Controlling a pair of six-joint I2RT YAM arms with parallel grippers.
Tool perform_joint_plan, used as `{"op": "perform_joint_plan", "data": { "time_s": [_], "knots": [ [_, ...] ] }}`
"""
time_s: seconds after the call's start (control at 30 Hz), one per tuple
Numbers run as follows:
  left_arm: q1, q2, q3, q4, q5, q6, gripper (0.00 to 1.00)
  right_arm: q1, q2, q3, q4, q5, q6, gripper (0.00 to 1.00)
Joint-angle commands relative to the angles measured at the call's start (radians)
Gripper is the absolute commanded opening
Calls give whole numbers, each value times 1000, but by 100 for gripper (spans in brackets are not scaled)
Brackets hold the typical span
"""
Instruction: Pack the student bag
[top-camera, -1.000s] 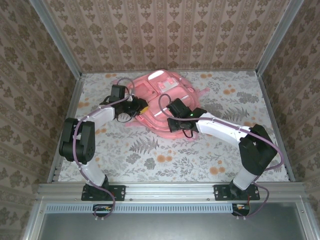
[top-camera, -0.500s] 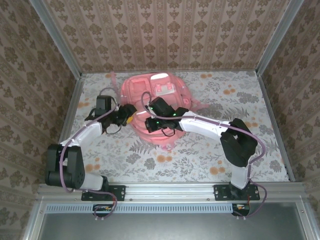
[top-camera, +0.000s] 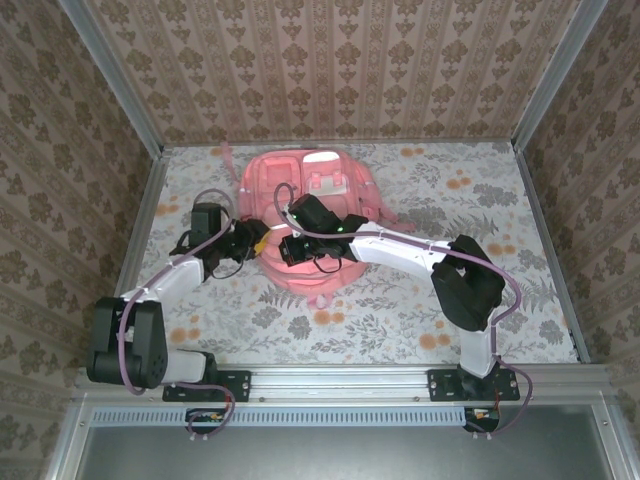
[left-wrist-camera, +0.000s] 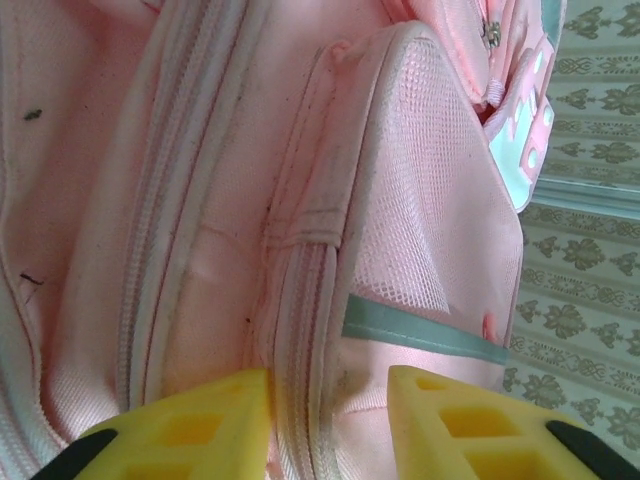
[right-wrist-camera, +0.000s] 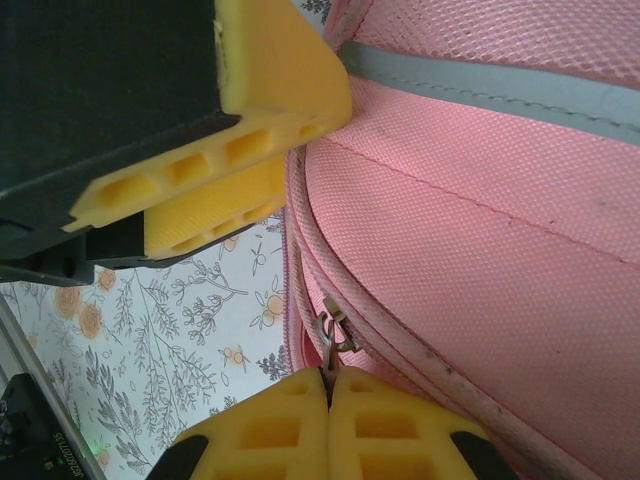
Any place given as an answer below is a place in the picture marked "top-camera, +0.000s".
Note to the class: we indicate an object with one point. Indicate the pink student backpack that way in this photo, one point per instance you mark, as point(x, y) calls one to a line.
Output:
point(320, 175)

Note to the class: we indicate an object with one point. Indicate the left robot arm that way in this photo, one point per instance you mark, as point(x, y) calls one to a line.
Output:
point(175, 280)

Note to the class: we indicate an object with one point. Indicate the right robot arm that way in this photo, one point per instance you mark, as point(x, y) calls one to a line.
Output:
point(400, 247)

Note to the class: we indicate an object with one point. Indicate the floral tablecloth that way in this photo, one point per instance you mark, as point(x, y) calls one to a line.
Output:
point(280, 345)

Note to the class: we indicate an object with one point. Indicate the black controller box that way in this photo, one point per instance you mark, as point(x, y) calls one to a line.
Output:
point(482, 419)
point(205, 422)

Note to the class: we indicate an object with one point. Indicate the grey metal sheet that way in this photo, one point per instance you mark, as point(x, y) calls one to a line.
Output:
point(350, 455)

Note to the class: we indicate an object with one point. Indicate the aluminium side rail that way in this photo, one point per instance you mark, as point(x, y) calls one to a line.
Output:
point(142, 220)
point(541, 220)

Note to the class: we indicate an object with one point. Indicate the aluminium mounting rail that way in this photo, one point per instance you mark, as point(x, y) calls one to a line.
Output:
point(340, 382)

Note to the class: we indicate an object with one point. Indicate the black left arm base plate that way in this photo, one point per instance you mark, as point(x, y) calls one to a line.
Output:
point(240, 385)

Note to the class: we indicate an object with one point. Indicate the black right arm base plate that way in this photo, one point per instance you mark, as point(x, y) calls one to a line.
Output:
point(440, 385)

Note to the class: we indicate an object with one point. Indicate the aluminium frame post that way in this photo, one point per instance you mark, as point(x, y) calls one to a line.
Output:
point(556, 75)
point(119, 85)

